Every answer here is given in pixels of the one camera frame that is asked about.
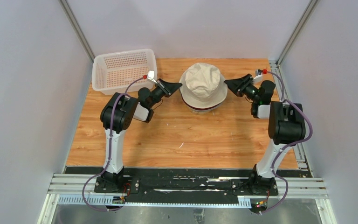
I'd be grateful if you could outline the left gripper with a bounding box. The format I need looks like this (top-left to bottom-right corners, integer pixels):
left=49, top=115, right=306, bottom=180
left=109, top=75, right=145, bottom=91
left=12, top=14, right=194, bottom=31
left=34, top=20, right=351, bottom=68
left=148, top=79, right=181, bottom=108

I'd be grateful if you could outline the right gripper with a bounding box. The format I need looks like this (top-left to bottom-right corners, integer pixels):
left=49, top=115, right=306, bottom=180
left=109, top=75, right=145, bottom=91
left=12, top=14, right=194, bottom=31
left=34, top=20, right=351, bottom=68
left=224, top=74, right=260, bottom=103

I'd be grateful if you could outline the cream hat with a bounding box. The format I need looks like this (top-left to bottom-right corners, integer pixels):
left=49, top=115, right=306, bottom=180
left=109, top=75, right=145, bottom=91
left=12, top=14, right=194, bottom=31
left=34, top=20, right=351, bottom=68
left=179, top=63, right=228, bottom=108

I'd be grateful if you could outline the grey hat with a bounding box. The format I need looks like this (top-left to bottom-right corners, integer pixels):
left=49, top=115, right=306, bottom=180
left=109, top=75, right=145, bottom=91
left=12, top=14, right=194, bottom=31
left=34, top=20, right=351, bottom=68
left=187, top=105, right=220, bottom=115

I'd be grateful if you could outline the dark red hat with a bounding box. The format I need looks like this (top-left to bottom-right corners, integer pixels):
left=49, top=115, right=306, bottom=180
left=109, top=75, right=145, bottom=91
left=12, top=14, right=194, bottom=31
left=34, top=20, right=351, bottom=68
left=183, top=101, right=222, bottom=111

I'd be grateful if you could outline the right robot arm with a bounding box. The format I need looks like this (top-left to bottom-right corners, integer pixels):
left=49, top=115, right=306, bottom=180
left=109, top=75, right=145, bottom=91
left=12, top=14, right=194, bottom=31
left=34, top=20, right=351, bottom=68
left=225, top=74, right=306, bottom=195

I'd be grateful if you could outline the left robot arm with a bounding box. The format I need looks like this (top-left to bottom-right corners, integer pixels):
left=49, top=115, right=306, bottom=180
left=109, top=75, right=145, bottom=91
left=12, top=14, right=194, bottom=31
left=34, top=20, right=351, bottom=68
left=96, top=79, right=182, bottom=193

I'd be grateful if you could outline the white plastic basket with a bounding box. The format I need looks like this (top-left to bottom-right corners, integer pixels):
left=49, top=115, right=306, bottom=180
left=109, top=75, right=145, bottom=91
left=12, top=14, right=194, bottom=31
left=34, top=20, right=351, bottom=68
left=91, top=49, right=158, bottom=95

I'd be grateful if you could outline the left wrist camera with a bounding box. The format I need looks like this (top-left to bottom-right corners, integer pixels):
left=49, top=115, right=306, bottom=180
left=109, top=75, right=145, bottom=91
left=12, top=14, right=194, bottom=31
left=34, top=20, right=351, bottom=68
left=146, top=70, right=157, bottom=84

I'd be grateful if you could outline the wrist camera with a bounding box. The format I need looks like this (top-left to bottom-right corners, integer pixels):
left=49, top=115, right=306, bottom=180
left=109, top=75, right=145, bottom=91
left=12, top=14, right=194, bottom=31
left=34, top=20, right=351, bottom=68
left=146, top=70, right=157, bottom=84
left=253, top=69, right=263, bottom=84

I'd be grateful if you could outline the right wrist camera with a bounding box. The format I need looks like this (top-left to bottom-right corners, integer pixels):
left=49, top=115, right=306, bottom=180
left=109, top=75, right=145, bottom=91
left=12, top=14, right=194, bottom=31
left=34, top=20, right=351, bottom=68
left=253, top=69, right=263, bottom=84

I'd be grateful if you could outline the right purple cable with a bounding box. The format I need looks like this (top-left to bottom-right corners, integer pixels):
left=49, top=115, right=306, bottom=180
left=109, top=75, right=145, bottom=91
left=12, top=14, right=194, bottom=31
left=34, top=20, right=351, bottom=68
left=257, top=68, right=314, bottom=215

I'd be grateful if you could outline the purple cable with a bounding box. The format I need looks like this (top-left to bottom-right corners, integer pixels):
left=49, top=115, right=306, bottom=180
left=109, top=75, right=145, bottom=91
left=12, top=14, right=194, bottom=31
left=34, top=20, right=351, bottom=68
left=83, top=74, right=150, bottom=212
left=257, top=68, right=314, bottom=215

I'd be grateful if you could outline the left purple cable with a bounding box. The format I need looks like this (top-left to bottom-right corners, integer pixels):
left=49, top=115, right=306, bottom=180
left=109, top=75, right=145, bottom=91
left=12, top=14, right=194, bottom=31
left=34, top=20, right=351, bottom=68
left=83, top=74, right=150, bottom=212

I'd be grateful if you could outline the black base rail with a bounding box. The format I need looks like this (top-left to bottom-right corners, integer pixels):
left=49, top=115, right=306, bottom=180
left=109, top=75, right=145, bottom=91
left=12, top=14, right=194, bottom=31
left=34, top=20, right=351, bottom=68
left=48, top=168, right=328, bottom=214

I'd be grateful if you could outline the right aluminium frame post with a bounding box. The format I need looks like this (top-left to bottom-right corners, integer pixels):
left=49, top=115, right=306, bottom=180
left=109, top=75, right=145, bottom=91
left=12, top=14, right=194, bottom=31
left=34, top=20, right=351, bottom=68
left=276, top=0, right=319, bottom=66

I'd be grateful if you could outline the aluminium frame post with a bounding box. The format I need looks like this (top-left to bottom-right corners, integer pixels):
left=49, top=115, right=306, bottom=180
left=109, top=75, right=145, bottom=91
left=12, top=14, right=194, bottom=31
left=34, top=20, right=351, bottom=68
left=58, top=0, right=95, bottom=62
left=276, top=0, right=319, bottom=66

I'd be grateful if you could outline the left aluminium frame post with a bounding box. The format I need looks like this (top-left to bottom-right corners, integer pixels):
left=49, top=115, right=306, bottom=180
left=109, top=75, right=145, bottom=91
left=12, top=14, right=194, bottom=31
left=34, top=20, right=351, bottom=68
left=58, top=0, right=95, bottom=62

